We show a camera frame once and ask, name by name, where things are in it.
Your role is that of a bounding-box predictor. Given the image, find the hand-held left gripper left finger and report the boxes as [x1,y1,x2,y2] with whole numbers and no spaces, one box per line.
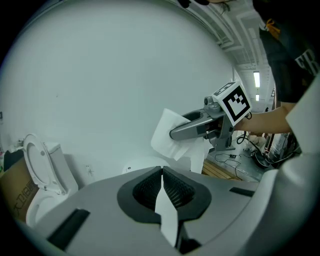
[32,165,176,256]

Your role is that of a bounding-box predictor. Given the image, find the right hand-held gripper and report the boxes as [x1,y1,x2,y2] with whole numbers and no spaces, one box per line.
[169,81,253,152]

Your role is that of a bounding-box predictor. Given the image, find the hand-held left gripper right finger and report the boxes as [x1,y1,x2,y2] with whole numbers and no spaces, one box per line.
[162,165,261,255]

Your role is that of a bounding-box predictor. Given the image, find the white paper tissue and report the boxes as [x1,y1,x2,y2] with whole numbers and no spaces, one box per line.
[150,108,213,247]

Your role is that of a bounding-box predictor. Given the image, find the person's right forearm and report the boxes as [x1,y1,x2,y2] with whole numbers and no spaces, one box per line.
[233,102,297,135]

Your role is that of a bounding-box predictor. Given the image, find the white toilet with raised lid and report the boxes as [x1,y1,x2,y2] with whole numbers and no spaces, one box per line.
[22,133,80,228]

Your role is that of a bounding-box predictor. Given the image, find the person's right hand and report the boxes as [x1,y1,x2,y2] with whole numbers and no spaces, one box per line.
[205,116,225,138]

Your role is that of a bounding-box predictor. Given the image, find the wooden slatted step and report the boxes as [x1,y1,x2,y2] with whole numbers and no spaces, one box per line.
[201,158,237,180]

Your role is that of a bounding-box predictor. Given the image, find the brown cardboard box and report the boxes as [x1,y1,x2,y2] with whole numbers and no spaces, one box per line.
[0,157,41,223]

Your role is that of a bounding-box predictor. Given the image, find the white ceiling pipes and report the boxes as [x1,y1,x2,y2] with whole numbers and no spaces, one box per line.
[187,0,242,52]

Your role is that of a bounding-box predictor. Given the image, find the black cloth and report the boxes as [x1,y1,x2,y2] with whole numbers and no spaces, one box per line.
[3,148,25,172]

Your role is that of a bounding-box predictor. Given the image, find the person in black shirt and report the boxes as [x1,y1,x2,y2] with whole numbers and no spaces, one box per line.
[258,0,320,104]

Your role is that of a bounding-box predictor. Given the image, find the thin black floor cable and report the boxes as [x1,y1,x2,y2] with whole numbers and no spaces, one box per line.
[214,152,251,181]

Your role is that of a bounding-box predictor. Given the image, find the coiled black cable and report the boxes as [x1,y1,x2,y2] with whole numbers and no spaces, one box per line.
[236,131,251,145]

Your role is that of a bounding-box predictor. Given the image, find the black head-worn camera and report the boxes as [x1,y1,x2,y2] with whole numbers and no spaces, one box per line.
[178,0,210,8]

